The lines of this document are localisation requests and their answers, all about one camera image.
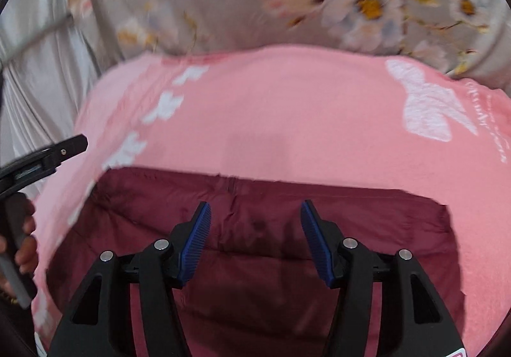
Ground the grey satin curtain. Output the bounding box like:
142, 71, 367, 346
0, 0, 104, 198

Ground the person's left hand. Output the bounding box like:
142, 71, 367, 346
16, 206, 37, 275

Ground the pink printed blanket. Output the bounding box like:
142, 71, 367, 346
31, 43, 511, 357

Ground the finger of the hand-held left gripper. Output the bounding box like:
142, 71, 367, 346
0, 134, 89, 202

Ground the maroon puffer jacket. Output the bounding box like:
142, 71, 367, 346
45, 166, 467, 357

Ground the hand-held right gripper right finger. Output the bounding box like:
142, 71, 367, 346
300, 199, 466, 357

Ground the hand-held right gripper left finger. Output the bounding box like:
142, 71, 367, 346
50, 201, 212, 357

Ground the grey strap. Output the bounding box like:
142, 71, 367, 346
0, 15, 77, 64

